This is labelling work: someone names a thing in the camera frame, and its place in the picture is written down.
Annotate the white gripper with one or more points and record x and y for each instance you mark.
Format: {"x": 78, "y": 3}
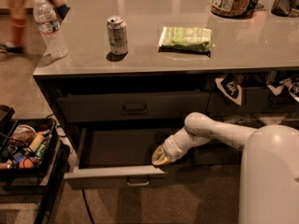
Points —
{"x": 171, "y": 146}

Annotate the grey drawer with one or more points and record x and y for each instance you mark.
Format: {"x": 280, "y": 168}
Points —
{"x": 255, "y": 100}
{"x": 260, "y": 120}
{"x": 125, "y": 106}
{"x": 213, "y": 154}
{"x": 122, "y": 158}

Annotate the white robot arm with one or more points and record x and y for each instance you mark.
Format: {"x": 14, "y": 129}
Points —
{"x": 269, "y": 187}

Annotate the grey drawer cabinet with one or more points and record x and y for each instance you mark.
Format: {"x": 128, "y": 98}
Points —
{"x": 259, "y": 49}

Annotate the green snack bag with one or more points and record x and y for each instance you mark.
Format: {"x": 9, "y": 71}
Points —
{"x": 195, "y": 39}

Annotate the black bin of items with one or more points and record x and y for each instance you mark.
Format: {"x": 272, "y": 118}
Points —
{"x": 27, "y": 147}

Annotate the silver soda can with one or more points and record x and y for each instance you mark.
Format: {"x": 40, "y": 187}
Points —
{"x": 117, "y": 36}

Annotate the clear plastic water bottle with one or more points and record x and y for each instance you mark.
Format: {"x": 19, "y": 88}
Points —
{"x": 49, "y": 27}

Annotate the dark glass container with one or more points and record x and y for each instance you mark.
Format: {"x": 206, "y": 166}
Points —
{"x": 283, "y": 8}

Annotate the walking person legs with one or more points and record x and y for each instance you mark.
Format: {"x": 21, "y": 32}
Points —
{"x": 18, "y": 21}

